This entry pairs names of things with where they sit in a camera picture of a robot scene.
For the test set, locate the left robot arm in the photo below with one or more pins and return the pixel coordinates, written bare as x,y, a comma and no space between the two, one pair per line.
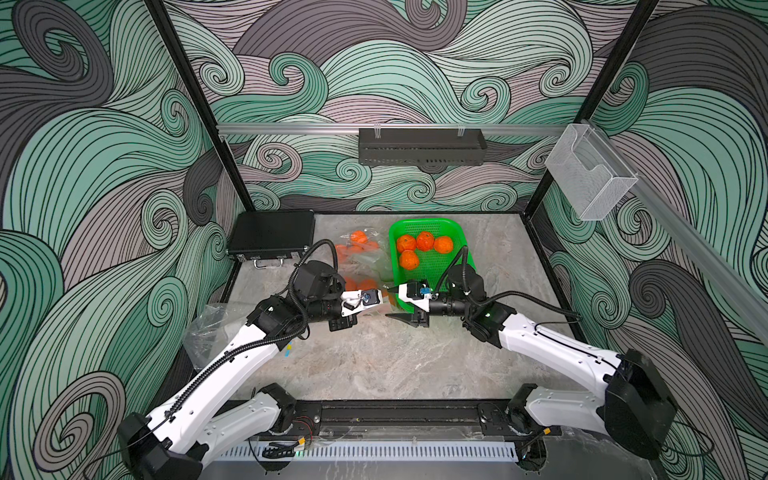
181,437

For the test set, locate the clear acrylic wall holder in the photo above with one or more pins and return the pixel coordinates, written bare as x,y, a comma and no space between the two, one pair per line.
589,171

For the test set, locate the oranges in green-zip bag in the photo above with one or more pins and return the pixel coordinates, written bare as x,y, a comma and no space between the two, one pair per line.
360,283

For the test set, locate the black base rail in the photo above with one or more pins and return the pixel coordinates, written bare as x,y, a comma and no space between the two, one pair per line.
487,417

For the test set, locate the blue-zip clear bag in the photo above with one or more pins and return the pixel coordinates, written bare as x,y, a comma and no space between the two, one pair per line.
208,334

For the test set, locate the black case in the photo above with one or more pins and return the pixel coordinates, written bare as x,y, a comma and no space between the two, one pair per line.
271,235

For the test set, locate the orange taken out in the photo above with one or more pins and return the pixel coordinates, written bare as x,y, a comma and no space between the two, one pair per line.
409,260
425,241
405,243
443,245

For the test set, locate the black wall tray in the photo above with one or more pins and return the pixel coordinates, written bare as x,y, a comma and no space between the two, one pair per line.
431,150

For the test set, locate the white slotted cable duct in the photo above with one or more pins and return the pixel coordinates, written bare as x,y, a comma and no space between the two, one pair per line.
393,451

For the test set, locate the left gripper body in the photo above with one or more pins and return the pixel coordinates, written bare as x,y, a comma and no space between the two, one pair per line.
340,323

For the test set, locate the green plastic basket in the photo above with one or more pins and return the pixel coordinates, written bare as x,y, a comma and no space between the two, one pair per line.
431,263

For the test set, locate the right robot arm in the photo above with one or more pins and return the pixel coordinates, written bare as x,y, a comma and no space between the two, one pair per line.
622,395

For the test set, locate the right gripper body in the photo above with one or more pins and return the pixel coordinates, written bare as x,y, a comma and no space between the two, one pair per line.
423,283

